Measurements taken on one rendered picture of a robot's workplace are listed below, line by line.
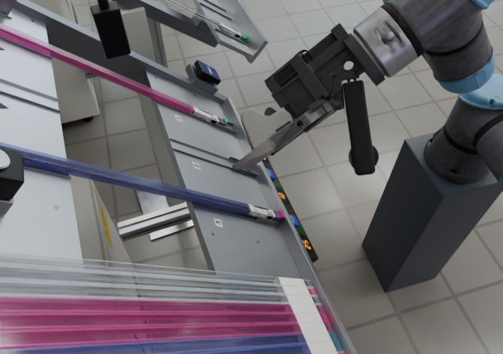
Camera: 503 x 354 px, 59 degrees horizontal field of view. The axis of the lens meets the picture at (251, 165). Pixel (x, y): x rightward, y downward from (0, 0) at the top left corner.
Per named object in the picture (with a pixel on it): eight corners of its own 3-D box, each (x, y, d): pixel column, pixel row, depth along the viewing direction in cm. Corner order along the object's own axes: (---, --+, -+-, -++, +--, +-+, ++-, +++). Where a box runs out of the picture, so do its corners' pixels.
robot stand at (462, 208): (408, 231, 157) (468, 123, 114) (435, 278, 147) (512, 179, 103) (361, 245, 154) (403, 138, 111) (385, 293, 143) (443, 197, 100)
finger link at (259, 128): (209, 136, 53) (268, 97, 56) (239, 177, 53) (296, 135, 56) (214, 128, 50) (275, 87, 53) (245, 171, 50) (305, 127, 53)
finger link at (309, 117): (261, 143, 55) (312, 107, 58) (269, 155, 55) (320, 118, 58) (272, 132, 50) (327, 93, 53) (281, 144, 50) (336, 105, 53)
